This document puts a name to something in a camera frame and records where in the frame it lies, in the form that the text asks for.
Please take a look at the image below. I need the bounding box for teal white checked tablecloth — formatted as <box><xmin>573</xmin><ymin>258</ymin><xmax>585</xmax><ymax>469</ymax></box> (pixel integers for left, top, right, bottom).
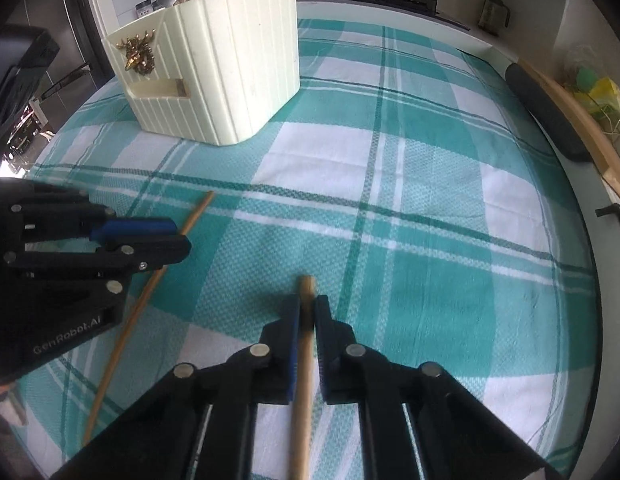
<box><xmin>17</xmin><ymin>19</ymin><xmax>603</xmax><ymax>480</ymax></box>

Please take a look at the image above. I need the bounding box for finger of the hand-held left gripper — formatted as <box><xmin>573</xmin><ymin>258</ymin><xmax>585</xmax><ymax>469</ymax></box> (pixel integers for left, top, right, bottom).
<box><xmin>4</xmin><ymin>235</ymin><xmax>193</xmax><ymax>273</ymax></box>
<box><xmin>87</xmin><ymin>217</ymin><xmax>179</xmax><ymax>242</ymax></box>

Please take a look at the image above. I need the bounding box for black gas hob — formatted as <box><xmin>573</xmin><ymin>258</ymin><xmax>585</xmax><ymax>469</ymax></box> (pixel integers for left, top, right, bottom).
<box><xmin>295</xmin><ymin>0</ymin><xmax>472</xmax><ymax>32</ymax></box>

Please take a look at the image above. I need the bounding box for dark glass press jug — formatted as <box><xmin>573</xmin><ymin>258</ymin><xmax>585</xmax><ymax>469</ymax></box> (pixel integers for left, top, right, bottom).
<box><xmin>477</xmin><ymin>0</ymin><xmax>511</xmax><ymax>37</ymax></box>

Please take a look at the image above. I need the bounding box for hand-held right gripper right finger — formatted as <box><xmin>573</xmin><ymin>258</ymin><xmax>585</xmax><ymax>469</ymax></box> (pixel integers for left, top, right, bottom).
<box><xmin>314</xmin><ymin>295</ymin><xmax>566</xmax><ymax>480</ymax></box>

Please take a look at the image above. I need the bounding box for wooden cutting board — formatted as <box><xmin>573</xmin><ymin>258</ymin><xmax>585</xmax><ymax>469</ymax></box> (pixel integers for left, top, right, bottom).
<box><xmin>520</xmin><ymin>57</ymin><xmax>620</xmax><ymax>213</ymax></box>

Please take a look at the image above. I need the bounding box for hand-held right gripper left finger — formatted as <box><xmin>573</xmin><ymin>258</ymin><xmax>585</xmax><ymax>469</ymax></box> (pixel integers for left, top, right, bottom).
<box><xmin>54</xmin><ymin>294</ymin><xmax>301</xmax><ymax>480</ymax></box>

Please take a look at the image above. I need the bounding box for wooden chopstick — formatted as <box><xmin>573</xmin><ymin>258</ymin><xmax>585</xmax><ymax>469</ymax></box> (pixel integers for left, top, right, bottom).
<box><xmin>288</xmin><ymin>274</ymin><xmax>319</xmax><ymax>480</ymax></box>
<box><xmin>84</xmin><ymin>191</ymin><xmax>215</xmax><ymax>447</ymax></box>

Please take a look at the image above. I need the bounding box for cream ribbed utensil holder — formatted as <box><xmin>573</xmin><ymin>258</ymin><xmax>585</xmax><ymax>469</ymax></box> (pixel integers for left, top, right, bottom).
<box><xmin>100</xmin><ymin>0</ymin><xmax>299</xmax><ymax>147</ymax></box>

